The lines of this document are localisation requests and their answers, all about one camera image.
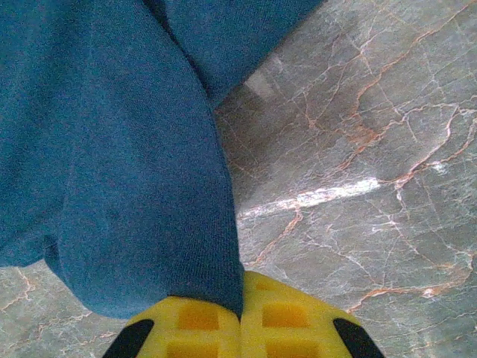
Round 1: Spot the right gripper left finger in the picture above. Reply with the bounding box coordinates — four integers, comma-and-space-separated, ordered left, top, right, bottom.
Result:
101, 296, 244, 358

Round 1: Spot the navy blue t-shirt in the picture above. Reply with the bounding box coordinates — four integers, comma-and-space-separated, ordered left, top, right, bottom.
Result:
0, 0, 329, 321

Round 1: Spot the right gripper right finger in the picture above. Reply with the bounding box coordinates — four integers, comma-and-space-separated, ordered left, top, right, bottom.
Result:
240, 271, 387, 358

